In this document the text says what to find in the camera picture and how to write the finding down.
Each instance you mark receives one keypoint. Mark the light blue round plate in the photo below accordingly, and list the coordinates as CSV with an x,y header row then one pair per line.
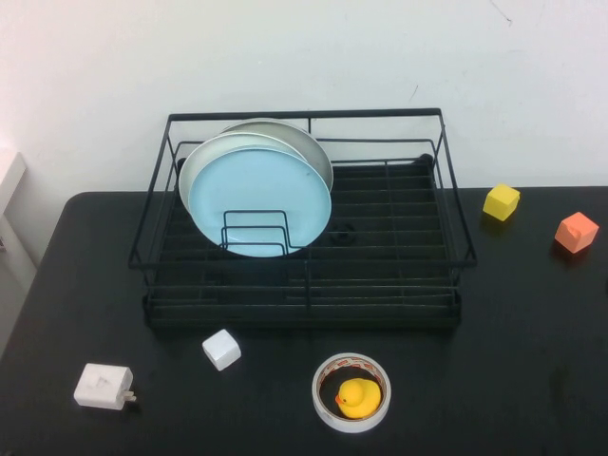
x,y
256,195

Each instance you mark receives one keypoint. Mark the black drip tray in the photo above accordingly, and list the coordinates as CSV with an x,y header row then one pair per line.
x,y
370,319

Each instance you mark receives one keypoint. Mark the white cube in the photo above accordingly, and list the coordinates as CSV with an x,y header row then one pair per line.
x,y
221,349

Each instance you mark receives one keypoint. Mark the yellow rubber duck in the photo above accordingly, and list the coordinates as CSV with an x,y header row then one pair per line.
x,y
358,399

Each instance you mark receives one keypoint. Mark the white tape roll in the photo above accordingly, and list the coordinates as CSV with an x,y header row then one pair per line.
x,y
320,408

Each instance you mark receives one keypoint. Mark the yellow cube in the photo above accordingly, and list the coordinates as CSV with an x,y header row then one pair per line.
x,y
501,202

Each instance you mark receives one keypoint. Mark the white plug charger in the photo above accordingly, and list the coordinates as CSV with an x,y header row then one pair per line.
x,y
102,385

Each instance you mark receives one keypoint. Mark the orange cube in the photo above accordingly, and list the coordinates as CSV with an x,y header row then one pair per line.
x,y
577,233

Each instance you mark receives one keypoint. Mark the white cabinet edge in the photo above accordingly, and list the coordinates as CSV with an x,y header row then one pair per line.
x,y
12,176

